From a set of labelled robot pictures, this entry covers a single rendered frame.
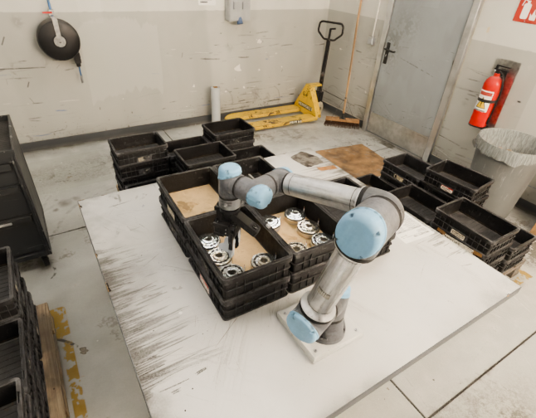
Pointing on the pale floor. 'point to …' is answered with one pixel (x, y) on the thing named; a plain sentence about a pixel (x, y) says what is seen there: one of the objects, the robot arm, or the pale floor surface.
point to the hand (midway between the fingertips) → (235, 250)
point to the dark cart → (14, 197)
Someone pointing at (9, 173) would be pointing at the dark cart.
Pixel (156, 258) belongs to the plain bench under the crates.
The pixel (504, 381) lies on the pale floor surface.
